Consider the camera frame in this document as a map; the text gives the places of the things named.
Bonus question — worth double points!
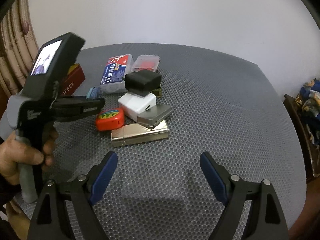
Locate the red tape measure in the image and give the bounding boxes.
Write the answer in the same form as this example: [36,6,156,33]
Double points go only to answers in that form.
[95,108,125,132]

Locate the clear box blue label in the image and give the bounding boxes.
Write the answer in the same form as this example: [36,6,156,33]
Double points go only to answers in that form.
[100,54,134,94]

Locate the white charger cube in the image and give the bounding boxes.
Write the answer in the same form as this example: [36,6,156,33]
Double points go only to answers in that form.
[118,92,157,121]

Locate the black power adapter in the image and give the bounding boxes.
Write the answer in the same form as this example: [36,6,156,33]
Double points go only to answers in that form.
[122,69,162,96]

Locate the grey metal case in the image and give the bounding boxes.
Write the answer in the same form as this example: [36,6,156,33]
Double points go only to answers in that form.
[137,104,172,129]

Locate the clear box red contents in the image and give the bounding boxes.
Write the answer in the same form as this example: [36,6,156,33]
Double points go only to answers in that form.
[131,55,160,72]

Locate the person's left hand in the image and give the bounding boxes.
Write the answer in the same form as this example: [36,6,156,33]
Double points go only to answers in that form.
[1,128,59,185]

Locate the red gold coffee tin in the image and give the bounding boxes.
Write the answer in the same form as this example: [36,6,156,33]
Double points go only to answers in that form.
[60,63,85,96]

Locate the beige patterned curtain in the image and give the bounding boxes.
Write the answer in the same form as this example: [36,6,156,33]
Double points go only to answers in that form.
[1,0,39,97]

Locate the grey honeycomb table mat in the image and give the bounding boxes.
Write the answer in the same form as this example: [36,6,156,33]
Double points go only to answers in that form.
[47,44,306,239]

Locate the blue patterned cloth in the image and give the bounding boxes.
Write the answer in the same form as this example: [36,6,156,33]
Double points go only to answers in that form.
[295,77,319,148]

